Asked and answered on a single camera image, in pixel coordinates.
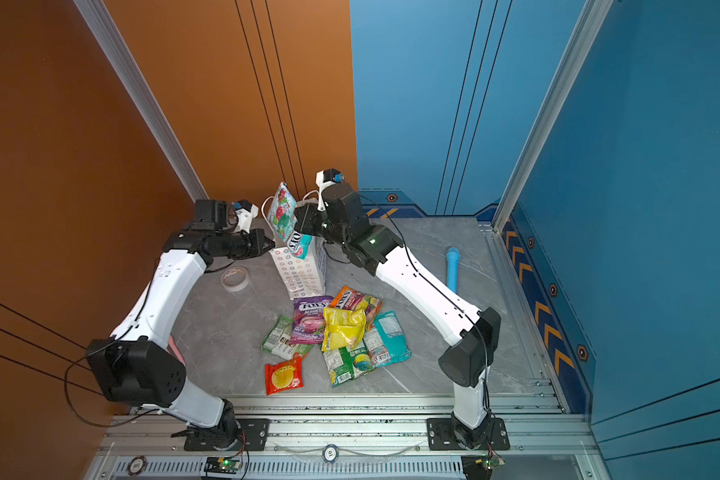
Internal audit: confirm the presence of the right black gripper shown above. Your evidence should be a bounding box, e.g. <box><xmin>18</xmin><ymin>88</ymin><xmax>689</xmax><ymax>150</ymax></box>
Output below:
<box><xmin>293</xmin><ymin>201</ymin><xmax>354</xmax><ymax>248</ymax></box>

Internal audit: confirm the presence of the teal Fox's candy bag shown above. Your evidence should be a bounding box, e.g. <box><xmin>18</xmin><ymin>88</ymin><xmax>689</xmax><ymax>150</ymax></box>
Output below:
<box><xmin>267</xmin><ymin>182</ymin><xmax>312</xmax><ymax>260</ymax></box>

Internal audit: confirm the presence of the white printed paper bag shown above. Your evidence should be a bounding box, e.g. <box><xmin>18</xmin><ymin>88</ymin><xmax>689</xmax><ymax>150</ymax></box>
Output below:
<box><xmin>264</xmin><ymin>195</ymin><xmax>326</xmax><ymax>300</ymax></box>

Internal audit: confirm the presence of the orange Fox's candy bag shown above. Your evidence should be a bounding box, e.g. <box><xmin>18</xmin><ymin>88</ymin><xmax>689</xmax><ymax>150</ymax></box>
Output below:
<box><xmin>329</xmin><ymin>286</ymin><xmax>383</xmax><ymax>330</ymax></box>

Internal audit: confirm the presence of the teal white snack packet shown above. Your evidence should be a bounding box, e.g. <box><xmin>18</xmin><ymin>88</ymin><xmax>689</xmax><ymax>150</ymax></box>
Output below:
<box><xmin>363</xmin><ymin>311</ymin><xmax>412</xmax><ymax>368</ymax></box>

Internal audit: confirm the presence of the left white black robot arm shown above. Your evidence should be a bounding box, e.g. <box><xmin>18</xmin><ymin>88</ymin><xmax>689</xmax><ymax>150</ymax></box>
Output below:
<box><xmin>85</xmin><ymin>200</ymin><xmax>275</xmax><ymax>450</ymax></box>

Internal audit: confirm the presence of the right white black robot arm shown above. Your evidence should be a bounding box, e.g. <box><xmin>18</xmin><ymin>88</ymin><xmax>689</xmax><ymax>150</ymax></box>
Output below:
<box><xmin>296</xmin><ymin>169</ymin><xmax>501</xmax><ymax>450</ymax></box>

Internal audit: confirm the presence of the purple Fox's candy bag left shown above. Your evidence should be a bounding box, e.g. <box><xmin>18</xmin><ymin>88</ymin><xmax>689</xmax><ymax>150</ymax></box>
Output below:
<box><xmin>290</xmin><ymin>295</ymin><xmax>333</xmax><ymax>345</ymax></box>

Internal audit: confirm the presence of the yellow snack bag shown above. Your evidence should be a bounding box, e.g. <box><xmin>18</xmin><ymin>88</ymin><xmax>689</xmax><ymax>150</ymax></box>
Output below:
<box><xmin>321</xmin><ymin>307</ymin><xmax>366</xmax><ymax>352</ymax></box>

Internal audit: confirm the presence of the green snack bag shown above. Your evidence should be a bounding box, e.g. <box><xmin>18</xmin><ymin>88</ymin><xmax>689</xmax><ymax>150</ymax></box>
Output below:
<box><xmin>322</xmin><ymin>345</ymin><xmax>374</xmax><ymax>387</ymax></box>

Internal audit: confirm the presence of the green white snack packet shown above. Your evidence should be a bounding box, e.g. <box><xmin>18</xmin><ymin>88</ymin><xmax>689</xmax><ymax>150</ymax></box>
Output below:
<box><xmin>261</xmin><ymin>315</ymin><xmax>313</xmax><ymax>361</ymax></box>

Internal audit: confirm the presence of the red yellow snack packet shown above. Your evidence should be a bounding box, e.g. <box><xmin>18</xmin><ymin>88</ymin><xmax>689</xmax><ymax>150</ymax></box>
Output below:
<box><xmin>265</xmin><ymin>356</ymin><xmax>304</xmax><ymax>395</ymax></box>

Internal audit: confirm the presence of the pink plastic clip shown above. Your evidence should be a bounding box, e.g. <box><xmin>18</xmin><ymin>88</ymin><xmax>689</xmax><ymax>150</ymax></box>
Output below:
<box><xmin>167</xmin><ymin>335</ymin><xmax>186</xmax><ymax>365</ymax></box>

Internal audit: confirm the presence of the blue toy microphone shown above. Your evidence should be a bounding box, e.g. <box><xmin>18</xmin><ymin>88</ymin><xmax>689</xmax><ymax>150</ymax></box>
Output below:
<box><xmin>445</xmin><ymin>247</ymin><xmax>461</xmax><ymax>293</ymax></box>

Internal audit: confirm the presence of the left green circuit board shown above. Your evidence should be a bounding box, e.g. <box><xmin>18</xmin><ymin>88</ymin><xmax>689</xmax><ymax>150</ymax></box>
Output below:
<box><xmin>203</xmin><ymin>456</ymin><xmax>244</xmax><ymax>479</ymax></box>

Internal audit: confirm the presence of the green circuit board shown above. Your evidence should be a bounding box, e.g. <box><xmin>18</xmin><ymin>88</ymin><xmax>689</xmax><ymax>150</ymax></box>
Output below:
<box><xmin>460</xmin><ymin>456</ymin><xmax>506</xmax><ymax>480</ymax></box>
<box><xmin>203</xmin><ymin>456</ymin><xmax>244</xmax><ymax>479</ymax></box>

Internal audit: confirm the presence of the round brown badge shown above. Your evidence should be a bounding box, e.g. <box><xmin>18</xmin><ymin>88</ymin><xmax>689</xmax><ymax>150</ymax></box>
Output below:
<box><xmin>127</xmin><ymin>456</ymin><xmax>147</xmax><ymax>476</ymax></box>

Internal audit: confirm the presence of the right green circuit board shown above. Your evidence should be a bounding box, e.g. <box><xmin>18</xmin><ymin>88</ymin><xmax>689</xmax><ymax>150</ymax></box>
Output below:
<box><xmin>460</xmin><ymin>456</ymin><xmax>506</xmax><ymax>480</ymax></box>

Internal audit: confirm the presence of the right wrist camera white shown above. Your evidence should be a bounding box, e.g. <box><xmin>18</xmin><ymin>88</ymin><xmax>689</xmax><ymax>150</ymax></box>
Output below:
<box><xmin>316</xmin><ymin>168</ymin><xmax>344</xmax><ymax>211</ymax></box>

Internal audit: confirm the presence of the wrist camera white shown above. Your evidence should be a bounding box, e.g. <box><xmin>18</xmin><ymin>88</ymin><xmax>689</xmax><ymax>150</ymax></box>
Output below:
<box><xmin>316</xmin><ymin>168</ymin><xmax>344</xmax><ymax>211</ymax></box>
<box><xmin>232</xmin><ymin>200</ymin><xmax>259</xmax><ymax>232</ymax></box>

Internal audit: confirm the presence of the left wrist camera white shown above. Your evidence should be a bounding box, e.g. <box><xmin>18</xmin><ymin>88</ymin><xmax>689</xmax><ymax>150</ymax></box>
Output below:
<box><xmin>232</xmin><ymin>200</ymin><xmax>259</xmax><ymax>232</ymax></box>

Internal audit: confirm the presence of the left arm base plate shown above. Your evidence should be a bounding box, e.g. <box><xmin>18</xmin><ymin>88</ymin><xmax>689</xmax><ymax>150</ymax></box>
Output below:
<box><xmin>172</xmin><ymin>418</ymin><xmax>270</xmax><ymax>453</ymax></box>

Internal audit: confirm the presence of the aluminium frame rail base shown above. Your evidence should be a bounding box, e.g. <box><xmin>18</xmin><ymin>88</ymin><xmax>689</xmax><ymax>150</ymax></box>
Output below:
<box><xmin>86</xmin><ymin>385</ymin><xmax>608</xmax><ymax>479</ymax></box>

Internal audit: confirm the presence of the right aluminium corner post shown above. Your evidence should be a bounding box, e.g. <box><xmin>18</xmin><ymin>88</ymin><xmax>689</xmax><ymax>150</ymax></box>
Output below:
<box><xmin>492</xmin><ymin>0</ymin><xmax>613</xmax><ymax>234</ymax></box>

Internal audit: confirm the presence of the aluminium corner post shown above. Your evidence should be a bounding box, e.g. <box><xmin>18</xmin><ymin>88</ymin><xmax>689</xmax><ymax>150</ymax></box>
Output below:
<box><xmin>74</xmin><ymin>0</ymin><xmax>209</xmax><ymax>201</ymax></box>
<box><xmin>492</xmin><ymin>0</ymin><xmax>613</xmax><ymax>234</ymax></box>

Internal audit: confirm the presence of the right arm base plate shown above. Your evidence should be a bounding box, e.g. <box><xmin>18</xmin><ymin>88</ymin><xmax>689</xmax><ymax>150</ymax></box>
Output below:
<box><xmin>426</xmin><ymin>416</ymin><xmax>511</xmax><ymax>451</ymax></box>

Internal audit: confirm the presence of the left aluminium corner post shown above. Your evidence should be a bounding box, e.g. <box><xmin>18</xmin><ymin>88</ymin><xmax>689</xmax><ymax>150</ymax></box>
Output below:
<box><xmin>74</xmin><ymin>0</ymin><xmax>209</xmax><ymax>201</ymax></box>

